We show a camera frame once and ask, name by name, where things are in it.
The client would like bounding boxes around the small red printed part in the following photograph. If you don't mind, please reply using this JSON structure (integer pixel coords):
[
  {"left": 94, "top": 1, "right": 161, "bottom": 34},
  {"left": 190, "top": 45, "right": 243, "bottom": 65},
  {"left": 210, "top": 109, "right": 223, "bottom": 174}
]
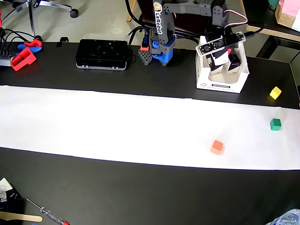
[{"left": 23, "top": 38, "right": 43, "bottom": 49}]

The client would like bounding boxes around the black plastic tool case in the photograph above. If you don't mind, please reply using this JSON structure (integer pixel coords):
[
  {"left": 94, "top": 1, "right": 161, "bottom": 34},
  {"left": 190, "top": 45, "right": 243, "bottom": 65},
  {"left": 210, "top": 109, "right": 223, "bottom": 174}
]
[{"left": 75, "top": 33, "right": 132, "bottom": 71}]

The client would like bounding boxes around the yellow wooden cube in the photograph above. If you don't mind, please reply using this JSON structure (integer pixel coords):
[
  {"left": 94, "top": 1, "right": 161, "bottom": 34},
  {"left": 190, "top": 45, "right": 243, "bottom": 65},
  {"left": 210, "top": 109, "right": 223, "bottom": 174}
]
[{"left": 269, "top": 86, "right": 283, "bottom": 100}]

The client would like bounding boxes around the black and white booklet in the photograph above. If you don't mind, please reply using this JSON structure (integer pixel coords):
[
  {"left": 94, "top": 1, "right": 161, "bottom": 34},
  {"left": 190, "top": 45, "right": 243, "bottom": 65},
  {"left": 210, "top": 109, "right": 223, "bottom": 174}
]
[{"left": 0, "top": 177, "right": 24, "bottom": 212}]

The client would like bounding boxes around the green wooden cube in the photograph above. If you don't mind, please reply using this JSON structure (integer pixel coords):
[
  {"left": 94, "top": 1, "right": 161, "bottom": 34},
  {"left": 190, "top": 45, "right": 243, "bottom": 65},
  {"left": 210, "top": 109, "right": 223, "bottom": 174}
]
[{"left": 270, "top": 118, "right": 282, "bottom": 131}]

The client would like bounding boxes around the white cardboard napkin box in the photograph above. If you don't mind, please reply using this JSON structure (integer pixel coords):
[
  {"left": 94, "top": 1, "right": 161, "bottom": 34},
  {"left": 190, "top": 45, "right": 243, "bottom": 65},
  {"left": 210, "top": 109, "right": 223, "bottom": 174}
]
[{"left": 195, "top": 35, "right": 251, "bottom": 94}]

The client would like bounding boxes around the wooden edged side table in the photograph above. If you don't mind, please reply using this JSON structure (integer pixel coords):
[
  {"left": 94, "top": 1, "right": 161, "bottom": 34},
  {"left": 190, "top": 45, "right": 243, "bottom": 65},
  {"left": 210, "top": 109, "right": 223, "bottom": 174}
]
[{"left": 240, "top": 0, "right": 300, "bottom": 43}]

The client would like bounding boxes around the thick black cable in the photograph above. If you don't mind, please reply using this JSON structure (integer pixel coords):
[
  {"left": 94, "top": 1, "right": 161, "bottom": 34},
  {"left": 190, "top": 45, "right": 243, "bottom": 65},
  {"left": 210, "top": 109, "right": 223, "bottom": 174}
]
[{"left": 174, "top": 31, "right": 203, "bottom": 45}]

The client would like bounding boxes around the clear plastic water bottle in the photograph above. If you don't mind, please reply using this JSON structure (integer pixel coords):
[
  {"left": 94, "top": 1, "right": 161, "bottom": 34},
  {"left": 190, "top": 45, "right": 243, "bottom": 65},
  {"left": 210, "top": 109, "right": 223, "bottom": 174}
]
[{"left": 264, "top": 208, "right": 300, "bottom": 225}]

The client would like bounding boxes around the long white paper sheet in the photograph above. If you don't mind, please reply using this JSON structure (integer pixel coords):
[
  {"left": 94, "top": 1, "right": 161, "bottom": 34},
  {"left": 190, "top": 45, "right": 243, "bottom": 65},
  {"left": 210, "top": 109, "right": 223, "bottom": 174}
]
[{"left": 0, "top": 85, "right": 300, "bottom": 171}]

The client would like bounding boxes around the silver office chair base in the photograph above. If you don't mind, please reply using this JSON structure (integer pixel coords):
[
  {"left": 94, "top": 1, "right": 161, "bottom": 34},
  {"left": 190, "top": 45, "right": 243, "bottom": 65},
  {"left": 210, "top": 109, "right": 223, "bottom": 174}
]
[{"left": 11, "top": 0, "right": 80, "bottom": 42}]

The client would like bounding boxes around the orange wooden cube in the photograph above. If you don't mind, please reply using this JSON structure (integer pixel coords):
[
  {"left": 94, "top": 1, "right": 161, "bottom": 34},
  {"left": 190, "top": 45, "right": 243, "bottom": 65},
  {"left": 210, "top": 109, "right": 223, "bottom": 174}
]
[{"left": 210, "top": 140, "right": 224, "bottom": 156}]

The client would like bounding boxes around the clear handle screwdriver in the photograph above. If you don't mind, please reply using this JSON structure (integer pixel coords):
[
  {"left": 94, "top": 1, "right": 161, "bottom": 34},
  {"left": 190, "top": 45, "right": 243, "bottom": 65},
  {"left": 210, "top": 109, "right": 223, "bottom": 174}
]
[{"left": 22, "top": 196, "right": 71, "bottom": 225}]

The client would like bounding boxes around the flat wooden stick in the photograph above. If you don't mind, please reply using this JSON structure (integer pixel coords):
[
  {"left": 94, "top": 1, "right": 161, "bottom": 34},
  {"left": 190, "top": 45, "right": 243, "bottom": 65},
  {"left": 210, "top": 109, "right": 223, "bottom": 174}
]
[{"left": 0, "top": 211, "right": 44, "bottom": 223}]

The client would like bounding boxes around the large red printed bracket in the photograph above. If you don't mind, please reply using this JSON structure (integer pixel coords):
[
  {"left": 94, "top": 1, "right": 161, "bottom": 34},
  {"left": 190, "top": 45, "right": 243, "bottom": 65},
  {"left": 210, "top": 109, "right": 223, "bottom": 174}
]
[{"left": 10, "top": 46, "right": 38, "bottom": 72}]

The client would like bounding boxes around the black camera USB cable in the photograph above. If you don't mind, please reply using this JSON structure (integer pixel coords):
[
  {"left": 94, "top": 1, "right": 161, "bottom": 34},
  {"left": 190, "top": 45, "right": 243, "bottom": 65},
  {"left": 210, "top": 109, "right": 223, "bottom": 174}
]
[{"left": 245, "top": 22, "right": 267, "bottom": 40}]

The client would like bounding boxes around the small black clip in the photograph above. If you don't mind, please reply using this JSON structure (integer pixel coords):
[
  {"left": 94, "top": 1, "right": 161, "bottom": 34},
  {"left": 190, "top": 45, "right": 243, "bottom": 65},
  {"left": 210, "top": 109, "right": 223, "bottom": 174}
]
[{"left": 56, "top": 36, "right": 70, "bottom": 48}]

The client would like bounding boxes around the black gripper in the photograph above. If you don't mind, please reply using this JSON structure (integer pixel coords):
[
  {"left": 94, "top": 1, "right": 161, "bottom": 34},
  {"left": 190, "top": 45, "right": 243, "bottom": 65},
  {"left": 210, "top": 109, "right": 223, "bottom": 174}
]
[{"left": 203, "top": 22, "right": 233, "bottom": 56}]

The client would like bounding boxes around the silver USB hub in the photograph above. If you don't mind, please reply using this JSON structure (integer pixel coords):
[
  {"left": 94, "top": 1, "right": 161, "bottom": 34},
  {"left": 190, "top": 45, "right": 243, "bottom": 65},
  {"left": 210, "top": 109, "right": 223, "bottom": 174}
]
[{"left": 0, "top": 48, "right": 14, "bottom": 68}]

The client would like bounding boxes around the white and red servo cable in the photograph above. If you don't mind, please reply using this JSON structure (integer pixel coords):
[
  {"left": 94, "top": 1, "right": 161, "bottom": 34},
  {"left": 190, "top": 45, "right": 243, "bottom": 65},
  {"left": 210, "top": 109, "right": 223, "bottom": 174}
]
[{"left": 223, "top": 9, "right": 248, "bottom": 30}]

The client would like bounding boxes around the pink paper bag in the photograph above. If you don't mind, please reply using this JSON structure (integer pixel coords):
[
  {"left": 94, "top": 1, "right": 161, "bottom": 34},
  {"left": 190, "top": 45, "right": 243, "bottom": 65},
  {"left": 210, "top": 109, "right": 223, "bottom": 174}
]
[{"left": 278, "top": 0, "right": 300, "bottom": 31}]

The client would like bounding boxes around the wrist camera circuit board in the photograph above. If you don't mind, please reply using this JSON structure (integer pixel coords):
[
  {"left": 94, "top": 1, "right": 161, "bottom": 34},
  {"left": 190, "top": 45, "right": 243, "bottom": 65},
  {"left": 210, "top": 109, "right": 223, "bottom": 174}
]
[{"left": 195, "top": 31, "right": 247, "bottom": 57}]

